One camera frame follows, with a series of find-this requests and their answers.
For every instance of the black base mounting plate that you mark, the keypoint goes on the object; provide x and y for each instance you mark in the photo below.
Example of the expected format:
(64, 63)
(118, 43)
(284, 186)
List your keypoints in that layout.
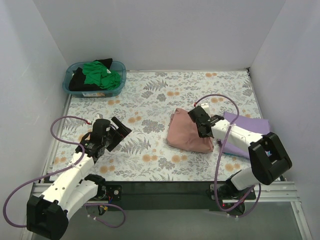
(162, 195)

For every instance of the green t-shirt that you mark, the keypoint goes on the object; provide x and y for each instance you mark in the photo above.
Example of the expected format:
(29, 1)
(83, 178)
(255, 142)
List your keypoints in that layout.
(98, 74)

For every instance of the aluminium frame rail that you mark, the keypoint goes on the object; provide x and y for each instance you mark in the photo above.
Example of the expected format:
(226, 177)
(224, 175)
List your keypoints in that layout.
(278, 191)

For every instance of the pink t-shirt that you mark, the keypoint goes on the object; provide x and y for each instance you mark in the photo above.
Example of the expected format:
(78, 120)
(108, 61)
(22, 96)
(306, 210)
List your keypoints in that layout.
(183, 134)

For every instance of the floral patterned table mat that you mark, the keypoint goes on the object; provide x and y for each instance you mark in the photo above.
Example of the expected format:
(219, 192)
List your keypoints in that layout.
(145, 105)

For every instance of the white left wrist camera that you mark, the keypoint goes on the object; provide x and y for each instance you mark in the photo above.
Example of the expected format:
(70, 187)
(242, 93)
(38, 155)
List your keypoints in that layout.
(96, 118)

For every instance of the blue plastic laundry basket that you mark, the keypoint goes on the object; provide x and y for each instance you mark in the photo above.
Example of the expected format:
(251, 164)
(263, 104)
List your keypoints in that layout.
(117, 66)

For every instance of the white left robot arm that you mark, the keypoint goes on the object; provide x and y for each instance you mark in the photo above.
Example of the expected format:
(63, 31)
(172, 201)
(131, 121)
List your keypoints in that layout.
(49, 213)

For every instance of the folded purple t-shirt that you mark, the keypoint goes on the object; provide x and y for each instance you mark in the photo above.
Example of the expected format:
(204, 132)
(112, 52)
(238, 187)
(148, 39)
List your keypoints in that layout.
(256, 125)

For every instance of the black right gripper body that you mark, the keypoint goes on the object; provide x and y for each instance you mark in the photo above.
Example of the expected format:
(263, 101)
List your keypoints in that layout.
(200, 122)

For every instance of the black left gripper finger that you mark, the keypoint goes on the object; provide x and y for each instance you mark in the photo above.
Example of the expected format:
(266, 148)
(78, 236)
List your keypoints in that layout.
(121, 131)
(114, 142)

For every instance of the black t-shirt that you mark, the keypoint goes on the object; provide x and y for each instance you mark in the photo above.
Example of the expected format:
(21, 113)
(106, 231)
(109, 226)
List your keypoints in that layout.
(77, 83)

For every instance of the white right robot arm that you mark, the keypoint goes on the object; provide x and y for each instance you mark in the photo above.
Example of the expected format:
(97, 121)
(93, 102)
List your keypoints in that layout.
(268, 157)

